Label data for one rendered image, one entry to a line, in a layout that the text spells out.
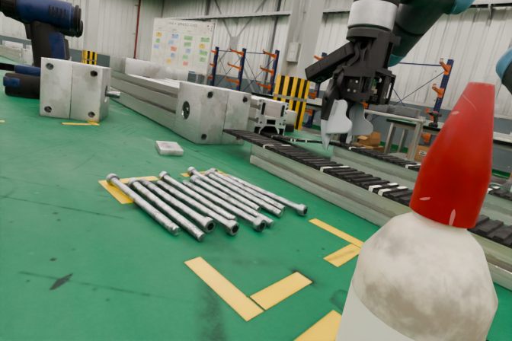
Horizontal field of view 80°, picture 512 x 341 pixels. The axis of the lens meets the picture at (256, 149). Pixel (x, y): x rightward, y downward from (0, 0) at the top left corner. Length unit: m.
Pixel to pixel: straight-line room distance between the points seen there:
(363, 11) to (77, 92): 0.49
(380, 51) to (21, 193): 0.50
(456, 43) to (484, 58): 0.67
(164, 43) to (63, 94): 6.35
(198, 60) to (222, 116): 5.83
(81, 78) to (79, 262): 0.44
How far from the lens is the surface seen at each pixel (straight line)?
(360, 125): 0.61
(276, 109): 0.74
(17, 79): 0.83
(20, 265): 0.20
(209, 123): 0.52
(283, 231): 0.25
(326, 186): 0.35
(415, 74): 8.47
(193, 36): 6.50
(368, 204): 0.33
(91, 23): 10.90
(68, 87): 0.61
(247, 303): 0.17
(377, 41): 0.56
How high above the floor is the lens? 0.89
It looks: 11 degrees down
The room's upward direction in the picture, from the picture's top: 10 degrees clockwise
